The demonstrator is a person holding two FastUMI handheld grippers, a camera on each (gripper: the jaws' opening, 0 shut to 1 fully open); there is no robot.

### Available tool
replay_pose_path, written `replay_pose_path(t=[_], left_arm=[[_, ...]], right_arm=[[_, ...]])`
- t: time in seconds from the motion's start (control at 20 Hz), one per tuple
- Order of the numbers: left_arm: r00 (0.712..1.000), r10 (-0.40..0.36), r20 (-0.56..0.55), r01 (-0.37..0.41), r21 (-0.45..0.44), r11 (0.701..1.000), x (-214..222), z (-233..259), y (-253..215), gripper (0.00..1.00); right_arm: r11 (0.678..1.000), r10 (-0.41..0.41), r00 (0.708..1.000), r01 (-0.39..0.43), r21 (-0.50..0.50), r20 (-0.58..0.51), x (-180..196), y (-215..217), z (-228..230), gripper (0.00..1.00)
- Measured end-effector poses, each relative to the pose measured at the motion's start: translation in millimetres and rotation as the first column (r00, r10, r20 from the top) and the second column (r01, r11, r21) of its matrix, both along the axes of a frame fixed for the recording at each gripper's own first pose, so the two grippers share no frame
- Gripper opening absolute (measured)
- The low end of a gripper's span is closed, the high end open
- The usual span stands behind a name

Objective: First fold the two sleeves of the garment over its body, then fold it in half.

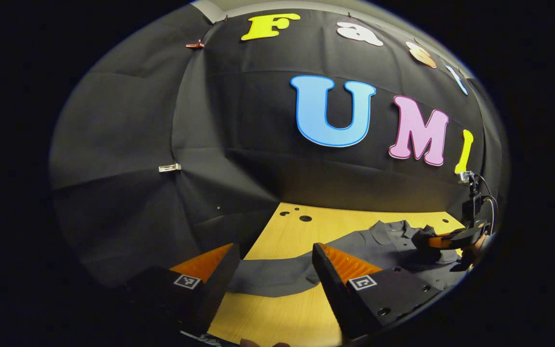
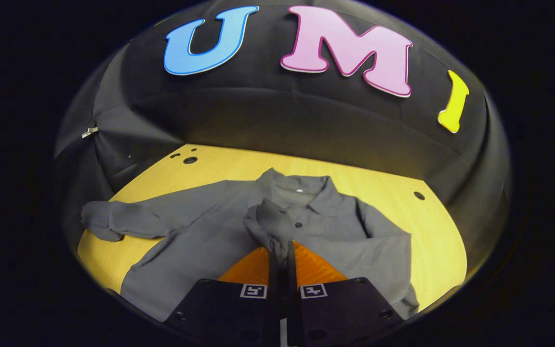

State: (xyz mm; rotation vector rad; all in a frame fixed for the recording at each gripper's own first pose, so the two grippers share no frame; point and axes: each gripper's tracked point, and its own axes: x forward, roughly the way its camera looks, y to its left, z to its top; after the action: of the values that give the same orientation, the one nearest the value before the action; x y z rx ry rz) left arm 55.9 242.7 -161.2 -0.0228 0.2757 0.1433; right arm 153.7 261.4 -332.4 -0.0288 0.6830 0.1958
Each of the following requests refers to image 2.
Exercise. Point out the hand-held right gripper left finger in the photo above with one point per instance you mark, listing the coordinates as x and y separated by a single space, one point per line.
239 313

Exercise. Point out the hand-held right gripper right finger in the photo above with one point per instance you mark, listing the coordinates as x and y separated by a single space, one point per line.
340 313

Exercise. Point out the gray collared shirt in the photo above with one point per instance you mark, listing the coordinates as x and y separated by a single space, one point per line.
195 231

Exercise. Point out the black backdrop cloth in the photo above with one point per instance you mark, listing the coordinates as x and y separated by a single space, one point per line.
277 115

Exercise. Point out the silver cloth clip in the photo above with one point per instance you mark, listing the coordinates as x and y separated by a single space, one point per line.
89 131

